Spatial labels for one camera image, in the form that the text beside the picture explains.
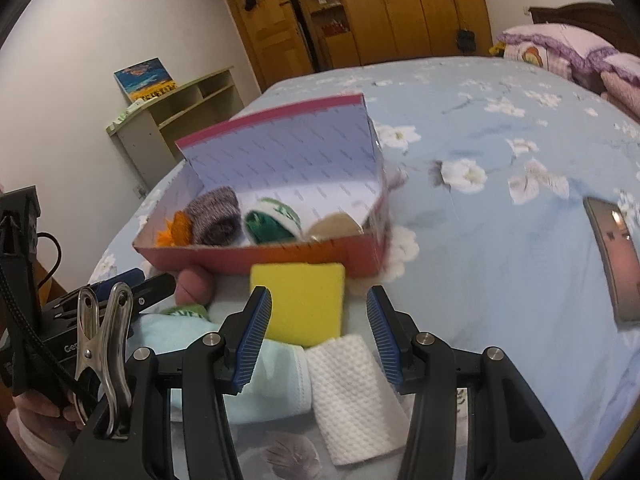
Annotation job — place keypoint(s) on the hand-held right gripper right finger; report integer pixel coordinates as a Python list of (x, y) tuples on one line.
[(382, 330)]

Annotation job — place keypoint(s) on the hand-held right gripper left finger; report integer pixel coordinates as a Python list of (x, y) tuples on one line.
[(255, 330)]

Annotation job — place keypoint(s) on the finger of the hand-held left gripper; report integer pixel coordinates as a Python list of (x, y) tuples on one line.
[(122, 277), (155, 287)]

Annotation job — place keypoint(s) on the pink soft ball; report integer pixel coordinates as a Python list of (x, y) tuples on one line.
[(195, 285)]

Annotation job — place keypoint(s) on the green white striped sock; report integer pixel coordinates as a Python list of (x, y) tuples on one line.
[(187, 311)]

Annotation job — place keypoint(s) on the yellow sock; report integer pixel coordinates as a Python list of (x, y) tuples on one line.
[(300, 300)]

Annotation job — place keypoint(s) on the light blue sock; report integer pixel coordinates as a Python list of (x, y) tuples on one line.
[(280, 380)]

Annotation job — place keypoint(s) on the white waffle sock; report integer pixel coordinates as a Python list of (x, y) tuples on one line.
[(345, 390)]

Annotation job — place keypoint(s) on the grey purple knit sock roll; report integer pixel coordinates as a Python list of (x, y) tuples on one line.
[(215, 215)]

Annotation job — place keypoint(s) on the green white sock roll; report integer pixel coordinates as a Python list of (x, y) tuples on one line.
[(265, 222)]

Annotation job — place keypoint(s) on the red cardboard box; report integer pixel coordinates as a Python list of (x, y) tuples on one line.
[(280, 160)]

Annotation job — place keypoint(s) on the person's left forearm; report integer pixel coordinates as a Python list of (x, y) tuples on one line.
[(35, 450)]

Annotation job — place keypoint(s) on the person's left hand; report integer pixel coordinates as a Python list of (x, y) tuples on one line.
[(35, 406)]

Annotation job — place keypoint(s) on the wooden nightstand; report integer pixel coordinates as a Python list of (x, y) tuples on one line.
[(50, 292)]

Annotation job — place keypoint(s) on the metal spring clip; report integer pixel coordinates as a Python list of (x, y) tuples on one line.
[(115, 320)]

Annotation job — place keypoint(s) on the orange knit item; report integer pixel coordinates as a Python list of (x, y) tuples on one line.
[(177, 230)]

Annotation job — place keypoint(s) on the beige sock roll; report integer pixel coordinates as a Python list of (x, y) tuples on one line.
[(335, 227)]

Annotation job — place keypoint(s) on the beige shelf unit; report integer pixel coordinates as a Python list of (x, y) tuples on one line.
[(145, 145)]

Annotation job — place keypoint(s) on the green white packet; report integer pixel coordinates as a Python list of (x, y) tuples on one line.
[(125, 115)]

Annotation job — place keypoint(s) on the blue and yellow painting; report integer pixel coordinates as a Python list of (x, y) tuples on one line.
[(145, 77)]

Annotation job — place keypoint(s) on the smartphone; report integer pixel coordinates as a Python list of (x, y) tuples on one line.
[(617, 260)]

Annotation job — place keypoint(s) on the wooden door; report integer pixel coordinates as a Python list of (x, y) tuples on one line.
[(270, 35)]

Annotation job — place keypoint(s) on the small black hanging bag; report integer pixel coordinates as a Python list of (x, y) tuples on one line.
[(465, 39)]

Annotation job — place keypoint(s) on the yellow plush toy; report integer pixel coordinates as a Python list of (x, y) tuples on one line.
[(495, 49)]

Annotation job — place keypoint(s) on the red items on shelf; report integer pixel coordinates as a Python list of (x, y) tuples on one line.
[(334, 27)]

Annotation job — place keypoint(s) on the cartoon print pillow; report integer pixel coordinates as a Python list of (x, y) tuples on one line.
[(530, 55)]

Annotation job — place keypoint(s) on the wooden wardrobe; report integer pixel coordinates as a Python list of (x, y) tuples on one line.
[(400, 10)]

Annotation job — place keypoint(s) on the purple frilled pillow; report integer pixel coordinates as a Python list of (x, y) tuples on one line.
[(575, 40)]

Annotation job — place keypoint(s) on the dark wooden headboard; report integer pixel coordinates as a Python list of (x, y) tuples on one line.
[(590, 17)]

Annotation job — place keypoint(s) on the white wall socket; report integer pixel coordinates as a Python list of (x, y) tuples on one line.
[(142, 192)]

